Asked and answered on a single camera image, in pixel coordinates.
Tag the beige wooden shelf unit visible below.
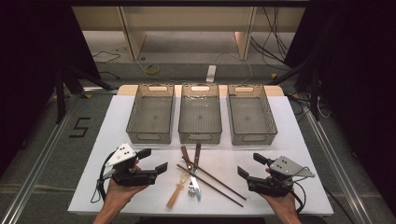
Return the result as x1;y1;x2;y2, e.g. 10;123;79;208
71;6;306;62

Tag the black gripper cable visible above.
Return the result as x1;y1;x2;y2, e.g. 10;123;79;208
289;180;307;215
90;151;117;204

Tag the white cable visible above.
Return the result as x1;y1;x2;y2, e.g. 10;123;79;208
214;50;254;85

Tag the black curtain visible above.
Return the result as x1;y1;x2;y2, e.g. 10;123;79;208
284;0;396;216
0;0;101;178

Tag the white power strip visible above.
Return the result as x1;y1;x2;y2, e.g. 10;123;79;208
205;64;218;84

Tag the person's right hand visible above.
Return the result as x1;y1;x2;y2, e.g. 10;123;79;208
260;192;300;216

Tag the steel fork with brown handle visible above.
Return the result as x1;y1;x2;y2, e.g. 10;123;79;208
187;143;202;198

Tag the smoky clear plastic bin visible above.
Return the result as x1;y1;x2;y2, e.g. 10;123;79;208
177;83;223;145
227;83;278;147
125;83;176;145

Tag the steel knife with brown handle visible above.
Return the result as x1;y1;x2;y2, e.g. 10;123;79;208
181;146;203;202

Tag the brown wooden chopstick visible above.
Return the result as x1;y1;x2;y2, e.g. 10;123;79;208
176;163;245;208
181;156;248;201

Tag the clear spoon with orange handle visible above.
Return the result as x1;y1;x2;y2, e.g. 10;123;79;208
166;173;191;210

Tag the aluminium rail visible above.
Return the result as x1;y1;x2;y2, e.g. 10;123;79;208
0;92;82;224
304;108;376;224

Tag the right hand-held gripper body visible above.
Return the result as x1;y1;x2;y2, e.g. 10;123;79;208
247;156;316;198

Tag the yellow tape roll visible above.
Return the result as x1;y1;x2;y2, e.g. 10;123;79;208
145;63;161;76

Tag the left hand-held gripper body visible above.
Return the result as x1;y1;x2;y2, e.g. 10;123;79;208
106;143;158;188

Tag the bundle of black cables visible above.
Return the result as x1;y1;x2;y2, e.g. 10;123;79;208
249;6;291;72

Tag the black metal stand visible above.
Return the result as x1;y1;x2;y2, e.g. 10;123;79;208
54;60;114;125
267;55;322;122

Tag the thin black cable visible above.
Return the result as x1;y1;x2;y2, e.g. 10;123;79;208
92;50;121;63

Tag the person's left hand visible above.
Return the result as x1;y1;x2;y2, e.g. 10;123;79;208
106;178;149;205

